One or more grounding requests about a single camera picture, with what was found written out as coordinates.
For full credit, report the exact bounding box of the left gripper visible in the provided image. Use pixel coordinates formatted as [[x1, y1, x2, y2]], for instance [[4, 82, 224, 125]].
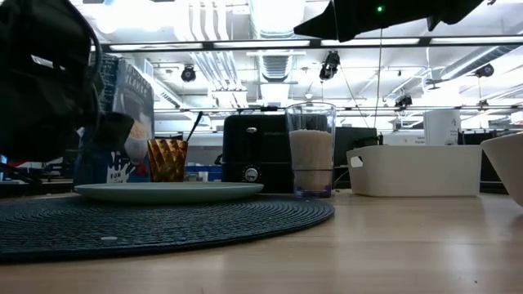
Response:
[[0, 0, 136, 163]]

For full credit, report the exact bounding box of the blue cereal box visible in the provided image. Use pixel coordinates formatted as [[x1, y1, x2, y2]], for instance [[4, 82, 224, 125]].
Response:
[[73, 55, 155, 185]]

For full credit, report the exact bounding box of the white plastic bin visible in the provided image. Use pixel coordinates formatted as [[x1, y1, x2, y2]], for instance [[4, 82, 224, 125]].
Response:
[[346, 145, 483, 198]]

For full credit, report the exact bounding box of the amber glass cup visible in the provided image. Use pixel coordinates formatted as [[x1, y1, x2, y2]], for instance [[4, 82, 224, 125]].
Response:
[[146, 138, 189, 183]]

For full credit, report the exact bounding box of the black spoon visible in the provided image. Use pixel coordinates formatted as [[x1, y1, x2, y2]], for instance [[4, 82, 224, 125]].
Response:
[[186, 110, 204, 143]]

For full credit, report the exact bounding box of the pale green plate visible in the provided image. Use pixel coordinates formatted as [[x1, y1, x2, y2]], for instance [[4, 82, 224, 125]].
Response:
[[74, 181, 265, 205]]

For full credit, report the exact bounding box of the dark round woven placemat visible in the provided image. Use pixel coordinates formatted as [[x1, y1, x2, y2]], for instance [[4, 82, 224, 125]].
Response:
[[0, 194, 336, 263]]

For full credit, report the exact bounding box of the black four-slot toaster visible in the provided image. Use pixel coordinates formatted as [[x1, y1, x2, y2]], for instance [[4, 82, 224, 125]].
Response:
[[220, 114, 295, 194]]

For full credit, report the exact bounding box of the tall clear glass of milk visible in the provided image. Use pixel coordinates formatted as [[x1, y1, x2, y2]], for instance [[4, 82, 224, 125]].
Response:
[[285, 101, 337, 199]]

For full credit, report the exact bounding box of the black screen panel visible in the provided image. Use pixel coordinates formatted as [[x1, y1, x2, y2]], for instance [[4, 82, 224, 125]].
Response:
[[334, 127, 379, 167]]

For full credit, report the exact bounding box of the white plastic bucket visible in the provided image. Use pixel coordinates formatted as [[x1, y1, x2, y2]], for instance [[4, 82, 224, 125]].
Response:
[[423, 109, 462, 146]]

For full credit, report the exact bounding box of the beige ceramic bowl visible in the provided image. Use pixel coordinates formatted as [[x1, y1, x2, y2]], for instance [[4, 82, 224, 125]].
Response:
[[481, 132, 523, 207]]

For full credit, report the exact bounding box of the black overhead camera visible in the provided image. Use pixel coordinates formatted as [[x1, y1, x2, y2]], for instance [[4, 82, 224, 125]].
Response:
[[319, 51, 341, 81]]

